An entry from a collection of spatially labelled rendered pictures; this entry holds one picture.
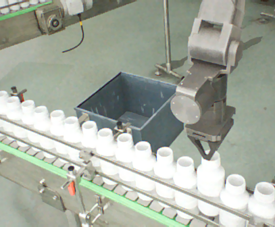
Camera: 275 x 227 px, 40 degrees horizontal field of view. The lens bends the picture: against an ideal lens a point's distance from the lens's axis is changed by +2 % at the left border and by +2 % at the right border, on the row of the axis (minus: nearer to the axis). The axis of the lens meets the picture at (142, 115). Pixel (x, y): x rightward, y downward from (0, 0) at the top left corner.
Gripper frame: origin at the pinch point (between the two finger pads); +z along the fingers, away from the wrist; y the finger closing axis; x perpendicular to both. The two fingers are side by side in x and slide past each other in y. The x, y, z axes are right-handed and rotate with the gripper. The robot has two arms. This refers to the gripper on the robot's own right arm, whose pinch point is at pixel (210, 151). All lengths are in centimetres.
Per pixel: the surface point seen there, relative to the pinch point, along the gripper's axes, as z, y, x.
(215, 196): 10.5, 2.0, 2.2
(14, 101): 7, -1, -65
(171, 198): 17.6, 2.0, -9.3
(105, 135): 7.2, -0.6, -30.1
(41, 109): 6, -1, -53
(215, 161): 1.2, 0.9, 1.5
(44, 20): 27, -87, -146
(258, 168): 122, -122, -23
